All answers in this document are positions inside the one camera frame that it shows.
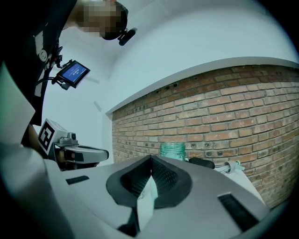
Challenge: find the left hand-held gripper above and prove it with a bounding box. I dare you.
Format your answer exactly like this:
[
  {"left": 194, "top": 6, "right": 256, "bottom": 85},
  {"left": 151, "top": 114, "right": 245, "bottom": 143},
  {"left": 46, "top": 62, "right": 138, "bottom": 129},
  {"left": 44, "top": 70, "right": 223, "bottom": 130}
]
[{"left": 37, "top": 118, "right": 110, "bottom": 168}]

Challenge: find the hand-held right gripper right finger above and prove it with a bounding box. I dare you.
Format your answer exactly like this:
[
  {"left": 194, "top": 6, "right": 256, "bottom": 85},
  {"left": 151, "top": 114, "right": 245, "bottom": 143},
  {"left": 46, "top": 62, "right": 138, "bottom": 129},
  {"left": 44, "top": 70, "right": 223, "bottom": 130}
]
[{"left": 142, "top": 154, "right": 270, "bottom": 239}]

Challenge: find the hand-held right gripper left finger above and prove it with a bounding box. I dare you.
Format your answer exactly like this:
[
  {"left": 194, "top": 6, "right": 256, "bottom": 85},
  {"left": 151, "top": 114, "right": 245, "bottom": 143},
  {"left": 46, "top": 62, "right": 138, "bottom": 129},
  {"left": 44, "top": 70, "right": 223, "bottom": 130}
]
[{"left": 50, "top": 154, "right": 153, "bottom": 234}]

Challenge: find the person's left forearm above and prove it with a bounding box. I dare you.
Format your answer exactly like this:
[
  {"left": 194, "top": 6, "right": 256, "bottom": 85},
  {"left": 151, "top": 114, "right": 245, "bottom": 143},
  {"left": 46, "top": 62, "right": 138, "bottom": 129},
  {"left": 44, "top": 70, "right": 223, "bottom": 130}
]
[{"left": 27, "top": 123, "right": 46, "bottom": 158}]

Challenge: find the person's left hand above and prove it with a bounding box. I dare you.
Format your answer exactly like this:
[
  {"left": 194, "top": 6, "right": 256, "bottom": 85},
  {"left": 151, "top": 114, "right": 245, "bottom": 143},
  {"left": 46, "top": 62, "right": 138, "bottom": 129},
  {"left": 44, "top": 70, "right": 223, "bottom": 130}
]
[{"left": 57, "top": 149, "right": 77, "bottom": 164}]

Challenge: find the black cloth pouch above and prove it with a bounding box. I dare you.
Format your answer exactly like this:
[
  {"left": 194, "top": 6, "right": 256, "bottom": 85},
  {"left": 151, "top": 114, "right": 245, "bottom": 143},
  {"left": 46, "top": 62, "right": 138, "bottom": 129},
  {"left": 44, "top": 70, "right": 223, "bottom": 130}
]
[{"left": 188, "top": 157, "right": 215, "bottom": 170}]

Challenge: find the black timer monitor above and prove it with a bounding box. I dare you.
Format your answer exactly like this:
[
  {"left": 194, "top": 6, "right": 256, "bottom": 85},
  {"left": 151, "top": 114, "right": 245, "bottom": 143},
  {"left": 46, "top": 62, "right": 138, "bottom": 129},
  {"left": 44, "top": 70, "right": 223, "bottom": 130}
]
[{"left": 56, "top": 60, "right": 91, "bottom": 89}]

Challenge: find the person's head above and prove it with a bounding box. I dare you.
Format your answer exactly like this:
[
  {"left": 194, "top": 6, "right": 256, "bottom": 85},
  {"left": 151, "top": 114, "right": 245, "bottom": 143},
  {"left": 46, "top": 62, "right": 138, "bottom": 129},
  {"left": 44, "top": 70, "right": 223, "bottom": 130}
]
[{"left": 66, "top": 0, "right": 129, "bottom": 41}]

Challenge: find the person's black clothed torso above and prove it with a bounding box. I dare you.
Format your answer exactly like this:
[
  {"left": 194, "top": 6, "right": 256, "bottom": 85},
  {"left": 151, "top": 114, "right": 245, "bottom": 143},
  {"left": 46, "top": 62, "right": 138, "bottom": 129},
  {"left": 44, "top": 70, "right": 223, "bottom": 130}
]
[{"left": 0, "top": 0, "right": 78, "bottom": 145}]

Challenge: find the black monitor mount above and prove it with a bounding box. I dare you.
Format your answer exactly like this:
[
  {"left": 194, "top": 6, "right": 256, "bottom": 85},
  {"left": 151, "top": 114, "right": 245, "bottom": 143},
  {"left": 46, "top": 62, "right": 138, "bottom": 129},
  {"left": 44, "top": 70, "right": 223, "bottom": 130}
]
[{"left": 37, "top": 42, "right": 71, "bottom": 91}]

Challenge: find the black head-mounted camera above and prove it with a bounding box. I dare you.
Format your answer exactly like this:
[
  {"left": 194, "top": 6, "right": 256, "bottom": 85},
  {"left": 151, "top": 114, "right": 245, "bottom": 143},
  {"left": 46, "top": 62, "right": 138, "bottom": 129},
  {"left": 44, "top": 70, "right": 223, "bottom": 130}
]
[{"left": 116, "top": 27, "right": 138, "bottom": 46}]

